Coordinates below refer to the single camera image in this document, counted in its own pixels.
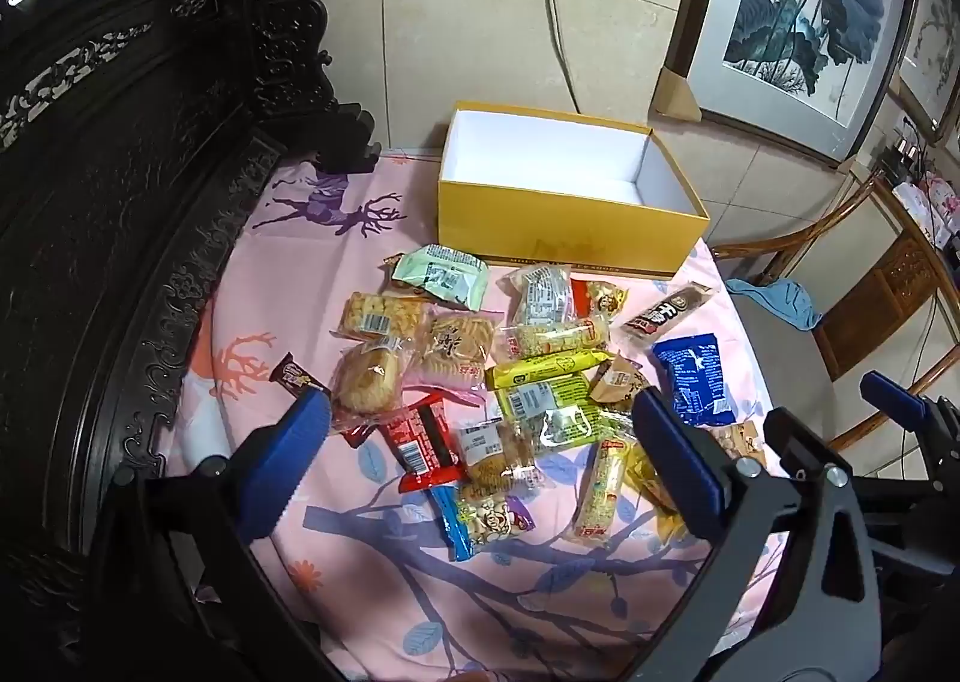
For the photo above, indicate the large framed lotus painting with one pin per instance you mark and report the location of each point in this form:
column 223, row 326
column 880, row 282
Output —
column 795, row 22

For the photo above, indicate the pink-edged noodle cracker packet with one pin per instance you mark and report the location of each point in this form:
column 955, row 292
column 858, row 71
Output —
column 450, row 348

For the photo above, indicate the blue-edged peanut packet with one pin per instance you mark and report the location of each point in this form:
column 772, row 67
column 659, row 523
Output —
column 480, row 517

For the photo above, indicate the clear brown cracker packet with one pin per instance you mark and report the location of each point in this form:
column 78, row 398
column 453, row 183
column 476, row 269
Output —
column 495, row 457

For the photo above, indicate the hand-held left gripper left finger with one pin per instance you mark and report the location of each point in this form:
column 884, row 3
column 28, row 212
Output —
column 289, row 457

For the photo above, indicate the yellow stick snack packet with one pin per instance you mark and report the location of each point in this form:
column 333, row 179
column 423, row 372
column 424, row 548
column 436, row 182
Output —
column 547, row 367

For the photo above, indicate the dark carved wooden furniture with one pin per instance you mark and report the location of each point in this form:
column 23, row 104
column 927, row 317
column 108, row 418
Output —
column 112, row 165

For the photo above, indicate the red peanut packet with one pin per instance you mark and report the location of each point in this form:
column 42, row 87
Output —
column 604, row 296

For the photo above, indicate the blue cloth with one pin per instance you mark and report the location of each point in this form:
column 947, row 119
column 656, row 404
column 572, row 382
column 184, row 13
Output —
column 776, row 299

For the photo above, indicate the pink printed tablecloth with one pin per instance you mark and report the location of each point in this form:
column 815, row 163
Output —
column 337, row 254

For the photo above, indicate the cardboard corner protector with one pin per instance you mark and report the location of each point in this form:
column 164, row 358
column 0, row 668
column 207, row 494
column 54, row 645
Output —
column 675, row 97

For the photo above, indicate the green yellow snack packet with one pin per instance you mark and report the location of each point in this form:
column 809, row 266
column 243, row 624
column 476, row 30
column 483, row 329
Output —
column 547, row 408

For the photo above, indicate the rice bar packet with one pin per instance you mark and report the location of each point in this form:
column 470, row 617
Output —
column 551, row 337
column 600, row 494

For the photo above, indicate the small framed painting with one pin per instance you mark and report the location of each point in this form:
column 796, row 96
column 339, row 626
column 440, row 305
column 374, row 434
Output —
column 934, row 52

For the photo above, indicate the brown wooden chair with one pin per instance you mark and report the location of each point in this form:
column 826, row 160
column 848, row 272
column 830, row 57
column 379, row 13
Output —
column 780, row 359

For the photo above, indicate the round pastry packet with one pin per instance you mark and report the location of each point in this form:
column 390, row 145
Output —
column 367, row 376

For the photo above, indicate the yellow crinkled snack packet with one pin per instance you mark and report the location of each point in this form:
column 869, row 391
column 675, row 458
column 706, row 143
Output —
column 649, row 479

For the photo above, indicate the red snack packet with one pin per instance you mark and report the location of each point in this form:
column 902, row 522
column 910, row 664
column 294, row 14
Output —
column 420, row 442

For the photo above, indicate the yellow cardboard box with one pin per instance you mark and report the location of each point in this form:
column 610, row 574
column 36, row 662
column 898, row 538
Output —
column 570, row 239

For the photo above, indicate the small beige peanut packet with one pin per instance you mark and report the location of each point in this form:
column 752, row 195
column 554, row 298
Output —
column 739, row 442

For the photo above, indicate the blue snack packet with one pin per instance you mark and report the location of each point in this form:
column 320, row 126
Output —
column 694, row 378

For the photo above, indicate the long dark snack packet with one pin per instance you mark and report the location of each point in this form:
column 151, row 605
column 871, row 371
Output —
column 660, row 314

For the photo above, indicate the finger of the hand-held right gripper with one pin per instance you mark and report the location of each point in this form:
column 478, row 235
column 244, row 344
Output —
column 795, row 438
column 892, row 395

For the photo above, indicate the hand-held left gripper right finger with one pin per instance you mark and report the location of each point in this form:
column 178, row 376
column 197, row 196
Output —
column 675, row 457

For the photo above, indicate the small brown chocolate candy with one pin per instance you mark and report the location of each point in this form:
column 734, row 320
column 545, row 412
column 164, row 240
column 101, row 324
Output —
column 296, row 376

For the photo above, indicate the clear yellow cracker packet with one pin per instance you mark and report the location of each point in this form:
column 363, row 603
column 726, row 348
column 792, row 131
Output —
column 379, row 314

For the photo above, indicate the small brown snack packet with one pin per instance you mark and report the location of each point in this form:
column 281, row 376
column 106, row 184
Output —
column 619, row 382

